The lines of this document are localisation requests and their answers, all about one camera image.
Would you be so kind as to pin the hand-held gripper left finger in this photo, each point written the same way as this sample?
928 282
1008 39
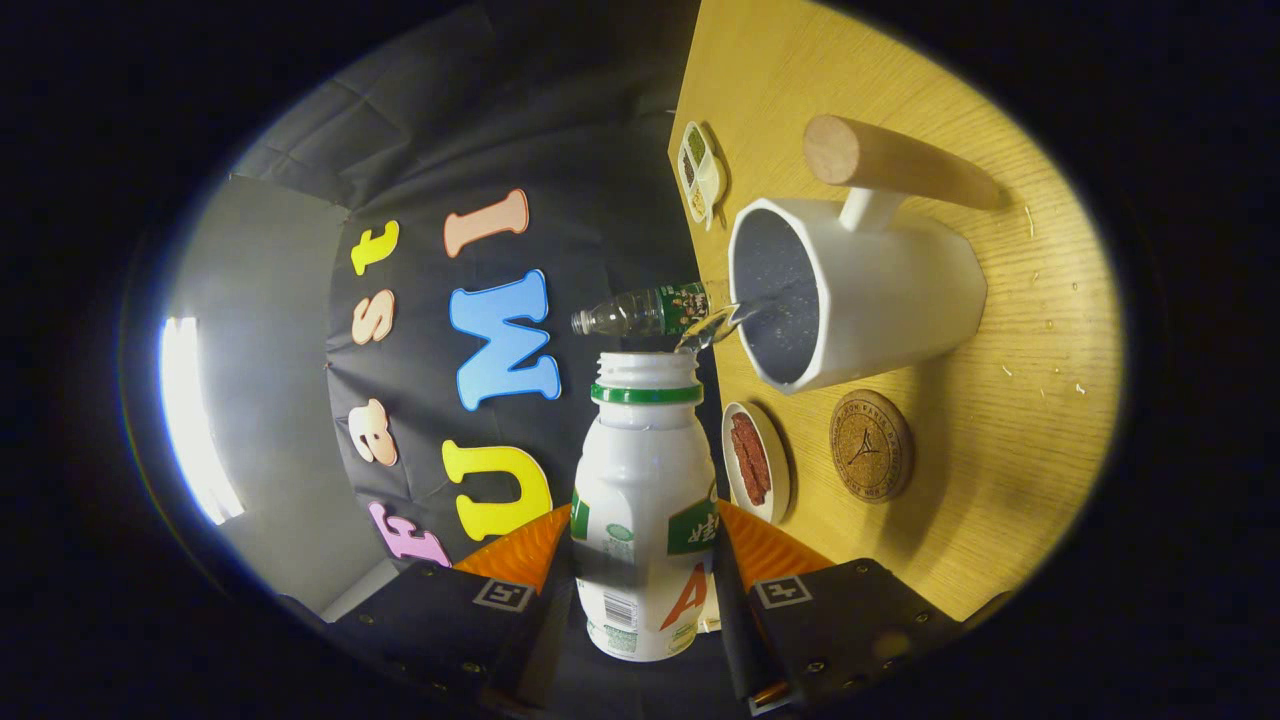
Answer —
440 620

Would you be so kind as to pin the round plate with red food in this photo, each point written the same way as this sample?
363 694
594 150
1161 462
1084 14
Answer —
775 470

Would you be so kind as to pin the bright ceiling light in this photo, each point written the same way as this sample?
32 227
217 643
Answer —
195 420

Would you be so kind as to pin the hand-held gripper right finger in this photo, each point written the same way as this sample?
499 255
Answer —
850 620

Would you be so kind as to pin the clear plastic water bottle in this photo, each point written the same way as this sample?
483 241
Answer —
640 312

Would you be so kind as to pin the wooden table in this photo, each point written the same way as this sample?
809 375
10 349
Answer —
1000 450

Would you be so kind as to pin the round cork coaster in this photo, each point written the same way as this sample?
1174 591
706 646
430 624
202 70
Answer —
870 447

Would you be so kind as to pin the black backdrop cloth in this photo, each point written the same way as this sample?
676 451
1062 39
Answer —
600 150

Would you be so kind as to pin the white divided tray with beans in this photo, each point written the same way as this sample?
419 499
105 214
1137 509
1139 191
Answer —
700 175

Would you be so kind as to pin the white juice bottle green collar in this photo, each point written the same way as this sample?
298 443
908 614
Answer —
640 480

